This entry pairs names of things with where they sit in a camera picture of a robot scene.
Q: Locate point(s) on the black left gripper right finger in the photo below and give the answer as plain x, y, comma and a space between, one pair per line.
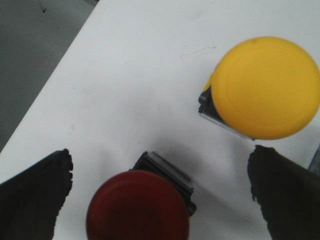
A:
288, 195

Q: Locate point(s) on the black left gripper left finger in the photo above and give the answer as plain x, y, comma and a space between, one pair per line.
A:
30, 202

